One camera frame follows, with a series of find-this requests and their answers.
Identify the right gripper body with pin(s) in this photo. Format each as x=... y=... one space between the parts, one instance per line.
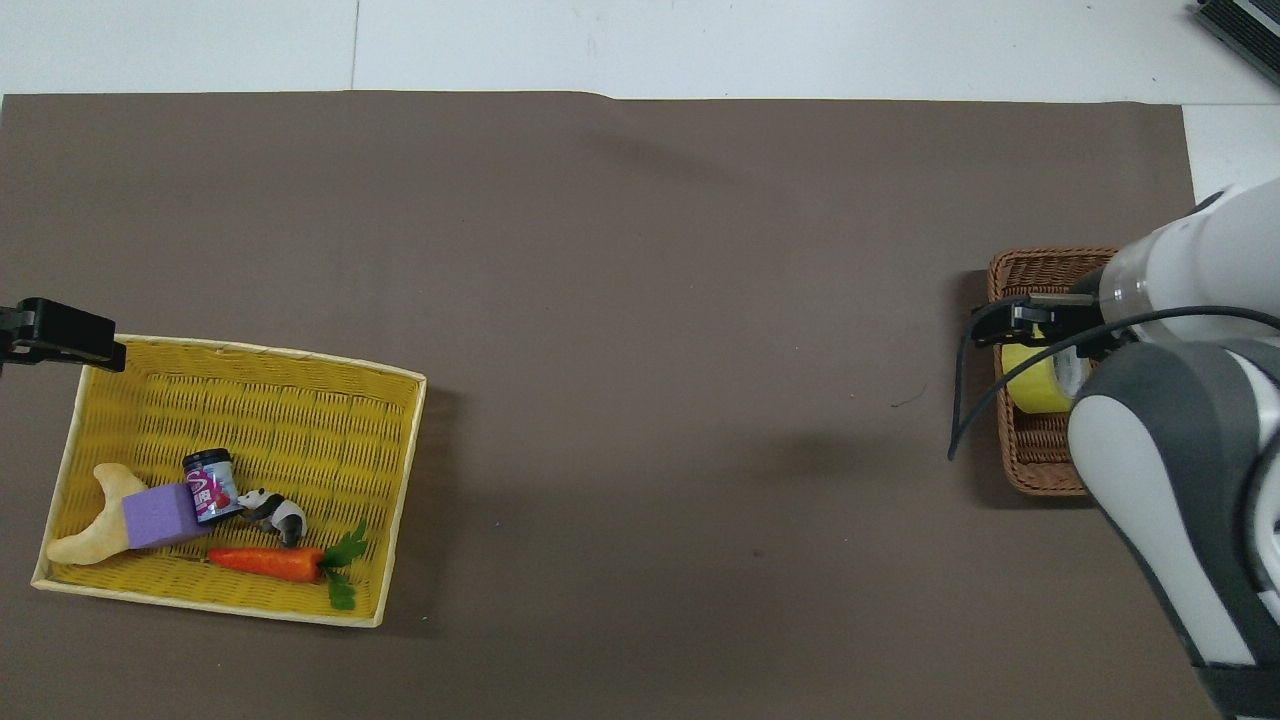
x=1085 y=285

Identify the yellow tape roll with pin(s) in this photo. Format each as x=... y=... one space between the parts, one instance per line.
x=1035 y=385

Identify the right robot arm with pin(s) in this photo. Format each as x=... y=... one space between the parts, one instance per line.
x=1200 y=250

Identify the brown wicker basket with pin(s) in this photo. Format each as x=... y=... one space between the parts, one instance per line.
x=1030 y=465

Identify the yellow woven basket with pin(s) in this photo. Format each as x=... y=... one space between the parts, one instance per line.
x=280 y=420

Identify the panda figurine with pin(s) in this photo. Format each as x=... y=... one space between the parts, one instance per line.
x=285 y=518

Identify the orange carrot toy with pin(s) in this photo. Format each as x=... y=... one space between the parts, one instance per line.
x=270 y=562

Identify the small black-lidded jar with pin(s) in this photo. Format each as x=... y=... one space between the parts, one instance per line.
x=212 y=490

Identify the purple foam block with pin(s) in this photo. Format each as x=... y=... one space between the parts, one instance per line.
x=155 y=515

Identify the black stand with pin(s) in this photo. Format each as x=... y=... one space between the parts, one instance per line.
x=70 y=335

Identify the cream bread toy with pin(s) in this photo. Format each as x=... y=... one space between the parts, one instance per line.
x=85 y=540

